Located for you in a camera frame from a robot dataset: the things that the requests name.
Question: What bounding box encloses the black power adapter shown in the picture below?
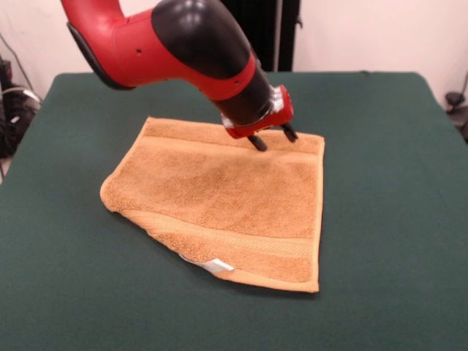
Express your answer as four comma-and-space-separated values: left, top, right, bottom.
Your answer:
445, 91, 468, 143

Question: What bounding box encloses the orange terry towel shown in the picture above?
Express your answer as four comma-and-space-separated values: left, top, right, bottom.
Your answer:
99, 116, 326, 294

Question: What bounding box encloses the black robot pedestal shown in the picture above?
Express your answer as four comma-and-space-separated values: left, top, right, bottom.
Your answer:
226, 0, 304, 73

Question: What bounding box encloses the dark green table cloth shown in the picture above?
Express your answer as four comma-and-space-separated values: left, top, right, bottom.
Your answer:
0, 71, 468, 351

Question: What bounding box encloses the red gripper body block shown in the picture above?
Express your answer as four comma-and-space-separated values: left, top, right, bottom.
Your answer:
225, 84, 295, 140

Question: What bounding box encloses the black cable heap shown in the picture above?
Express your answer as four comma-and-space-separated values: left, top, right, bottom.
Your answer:
0, 54, 42, 159

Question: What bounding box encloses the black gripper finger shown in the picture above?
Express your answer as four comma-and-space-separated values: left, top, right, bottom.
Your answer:
247, 134, 269, 152
282, 123, 299, 143

